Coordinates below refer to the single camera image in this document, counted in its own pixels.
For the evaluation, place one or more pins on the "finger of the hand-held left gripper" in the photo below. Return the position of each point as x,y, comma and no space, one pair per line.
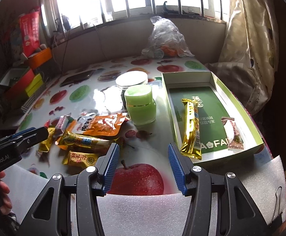
22,132
36,137

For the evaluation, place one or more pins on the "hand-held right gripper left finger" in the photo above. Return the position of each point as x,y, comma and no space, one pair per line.
111,167

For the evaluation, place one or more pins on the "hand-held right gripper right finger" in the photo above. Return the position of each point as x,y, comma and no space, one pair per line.
176,167

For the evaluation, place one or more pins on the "small gold candy packet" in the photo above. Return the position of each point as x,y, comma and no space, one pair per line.
46,145
80,159

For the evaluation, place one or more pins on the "white brown candy packet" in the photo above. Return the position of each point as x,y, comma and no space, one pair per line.
233,135
62,123

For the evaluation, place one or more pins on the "long gold snack bar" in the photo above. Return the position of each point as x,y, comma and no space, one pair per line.
84,141
191,127

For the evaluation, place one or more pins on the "orange silver snack pouch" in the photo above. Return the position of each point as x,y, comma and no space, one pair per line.
103,126

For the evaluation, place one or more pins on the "green cardboard box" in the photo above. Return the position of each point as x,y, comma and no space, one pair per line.
206,98

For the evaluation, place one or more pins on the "person's left hand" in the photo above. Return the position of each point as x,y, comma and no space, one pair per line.
4,191

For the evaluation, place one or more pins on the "black white striped box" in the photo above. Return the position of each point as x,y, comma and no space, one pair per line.
33,100

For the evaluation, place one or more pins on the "yellow green box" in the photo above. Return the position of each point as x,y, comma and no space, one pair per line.
33,86

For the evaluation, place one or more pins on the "red box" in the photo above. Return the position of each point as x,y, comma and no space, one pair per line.
20,83

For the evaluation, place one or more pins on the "white foam sheet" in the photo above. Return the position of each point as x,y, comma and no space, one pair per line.
143,211

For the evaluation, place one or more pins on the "open white cardboard box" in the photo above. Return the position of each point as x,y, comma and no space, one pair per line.
12,75

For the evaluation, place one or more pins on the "fruit print tablecloth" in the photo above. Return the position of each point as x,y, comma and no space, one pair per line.
89,95

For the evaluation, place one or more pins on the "green plastic jar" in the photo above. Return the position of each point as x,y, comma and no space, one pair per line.
141,105

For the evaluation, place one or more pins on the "black phone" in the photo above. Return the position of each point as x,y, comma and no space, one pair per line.
76,78

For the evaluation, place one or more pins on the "orange box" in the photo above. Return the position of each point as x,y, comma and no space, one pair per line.
39,57

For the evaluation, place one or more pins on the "dark jar with clear lid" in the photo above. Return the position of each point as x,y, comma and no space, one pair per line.
132,79

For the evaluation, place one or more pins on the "red printed bag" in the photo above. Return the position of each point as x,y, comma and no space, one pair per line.
30,32

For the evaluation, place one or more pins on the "black binder clip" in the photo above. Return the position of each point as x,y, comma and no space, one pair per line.
276,201

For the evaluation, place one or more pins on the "clear plastic bag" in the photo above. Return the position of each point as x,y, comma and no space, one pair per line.
167,36

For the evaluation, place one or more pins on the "patterned cream curtain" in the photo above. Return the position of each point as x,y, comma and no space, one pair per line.
253,54

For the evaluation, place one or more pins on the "black hook on windowsill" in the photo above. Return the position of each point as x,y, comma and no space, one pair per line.
165,7

